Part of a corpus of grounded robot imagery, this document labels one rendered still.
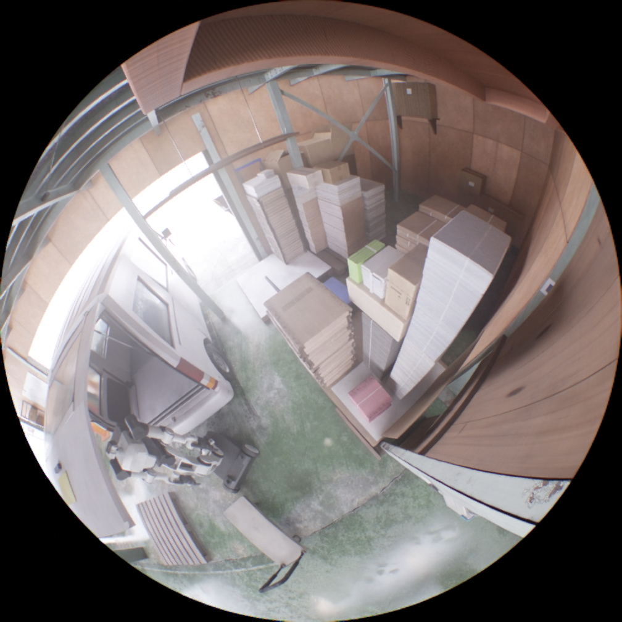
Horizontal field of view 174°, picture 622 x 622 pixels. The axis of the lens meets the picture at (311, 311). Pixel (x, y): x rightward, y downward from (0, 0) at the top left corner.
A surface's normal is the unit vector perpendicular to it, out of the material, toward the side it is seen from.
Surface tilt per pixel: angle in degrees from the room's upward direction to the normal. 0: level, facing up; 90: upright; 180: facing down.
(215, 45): 90
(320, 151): 90
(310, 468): 0
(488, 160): 90
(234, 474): 0
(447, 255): 90
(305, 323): 0
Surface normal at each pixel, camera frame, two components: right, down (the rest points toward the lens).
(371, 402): -0.23, -0.55
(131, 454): 0.45, -0.22
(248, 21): 0.57, 0.59
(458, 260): -0.79, 0.59
